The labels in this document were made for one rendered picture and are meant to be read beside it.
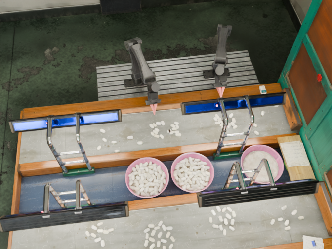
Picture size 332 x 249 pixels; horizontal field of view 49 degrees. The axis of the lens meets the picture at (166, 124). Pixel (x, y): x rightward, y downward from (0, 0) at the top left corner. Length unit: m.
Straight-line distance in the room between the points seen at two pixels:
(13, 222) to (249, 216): 1.28
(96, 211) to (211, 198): 0.57
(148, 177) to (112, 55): 1.87
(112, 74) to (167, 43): 1.25
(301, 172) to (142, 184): 0.97
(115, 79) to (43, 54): 1.40
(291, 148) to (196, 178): 0.64
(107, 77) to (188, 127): 0.76
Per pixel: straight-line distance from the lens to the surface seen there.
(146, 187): 2.23
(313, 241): 2.27
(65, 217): 1.87
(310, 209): 2.36
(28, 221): 1.92
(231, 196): 1.88
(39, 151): 2.47
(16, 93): 3.77
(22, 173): 2.44
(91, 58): 3.85
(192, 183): 2.27
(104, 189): 2.33
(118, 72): 2.81
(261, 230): 2.23
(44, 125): 2.15
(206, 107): 2.12
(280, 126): 2.56
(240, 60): 2.93
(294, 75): 2.55
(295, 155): 2.43
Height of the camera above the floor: 2.82
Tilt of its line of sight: 59 degrees down
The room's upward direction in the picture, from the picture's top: 1 degrees clockwise
